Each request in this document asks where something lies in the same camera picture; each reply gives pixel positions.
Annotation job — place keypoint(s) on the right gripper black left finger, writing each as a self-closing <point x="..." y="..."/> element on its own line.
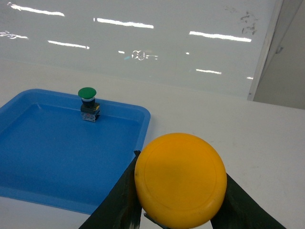
<point x="121" y="209"/>

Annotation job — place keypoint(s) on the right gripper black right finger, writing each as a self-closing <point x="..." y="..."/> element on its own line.
<point x="240" y="211"/>

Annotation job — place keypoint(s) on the yellow mushroom push button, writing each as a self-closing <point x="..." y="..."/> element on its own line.
<point x="180" y="180"/>

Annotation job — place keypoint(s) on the blue plastic tray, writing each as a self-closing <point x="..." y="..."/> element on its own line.
<point x="49" y="155"/>

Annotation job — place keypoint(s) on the green mushroom push button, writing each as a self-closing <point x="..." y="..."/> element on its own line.
<point x="90" y="109"/>

